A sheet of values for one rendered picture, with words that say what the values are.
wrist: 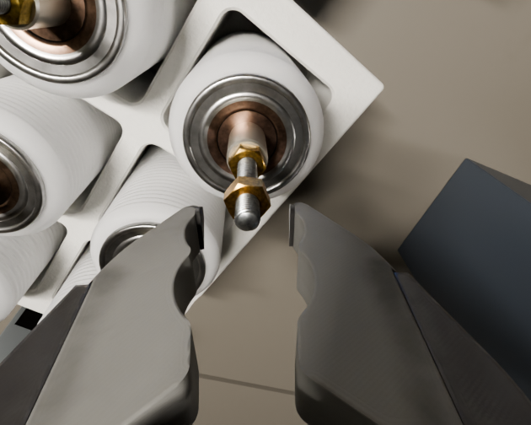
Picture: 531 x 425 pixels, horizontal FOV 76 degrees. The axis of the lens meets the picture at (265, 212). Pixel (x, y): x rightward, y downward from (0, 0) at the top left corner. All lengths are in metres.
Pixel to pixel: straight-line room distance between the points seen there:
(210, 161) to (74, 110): 0.12
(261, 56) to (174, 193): 0.12
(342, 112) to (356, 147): 0.22
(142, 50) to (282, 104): 0.08
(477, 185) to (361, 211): 0.16
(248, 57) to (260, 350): 0.63
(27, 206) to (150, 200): 0.07
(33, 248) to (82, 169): 0.11
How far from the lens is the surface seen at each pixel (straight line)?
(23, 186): 0.26
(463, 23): 0.52
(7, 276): 0.34
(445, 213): 0.56
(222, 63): 0.20
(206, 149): 0.21
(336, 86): 0.28
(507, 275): 0.47
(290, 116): 0.20
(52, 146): 0.25
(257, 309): 0.66
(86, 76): 0.21
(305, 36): 0.27
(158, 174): 0.29
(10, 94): 0.28
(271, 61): 0.20
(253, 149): 0.17
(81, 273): 0.36
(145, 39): 0.21
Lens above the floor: 0.45
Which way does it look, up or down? 58 degrees down
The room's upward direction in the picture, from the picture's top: 175 degrees clockwise
